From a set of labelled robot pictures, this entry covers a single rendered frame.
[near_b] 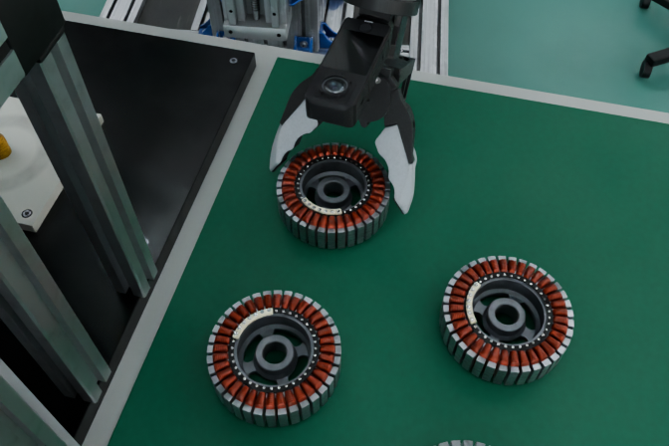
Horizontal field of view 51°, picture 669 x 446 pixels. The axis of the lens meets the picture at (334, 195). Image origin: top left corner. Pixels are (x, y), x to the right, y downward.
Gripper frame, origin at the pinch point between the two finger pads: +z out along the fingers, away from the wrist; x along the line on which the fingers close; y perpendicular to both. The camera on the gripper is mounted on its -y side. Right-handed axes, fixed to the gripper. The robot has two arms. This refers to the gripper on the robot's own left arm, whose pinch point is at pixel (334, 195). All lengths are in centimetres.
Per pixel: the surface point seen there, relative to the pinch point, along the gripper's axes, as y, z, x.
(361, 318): -8.8, 6.8, -7.1
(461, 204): 4.9, -1.1, -12.0
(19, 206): -12.8, 5.4, 27.1
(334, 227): -5.2, 0.8, -1.9
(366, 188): -0.3, -1.9, -3.1
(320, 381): -17.9, 7.8, -6.6
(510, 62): 137, 9, -6
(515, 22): 152, 0, -4
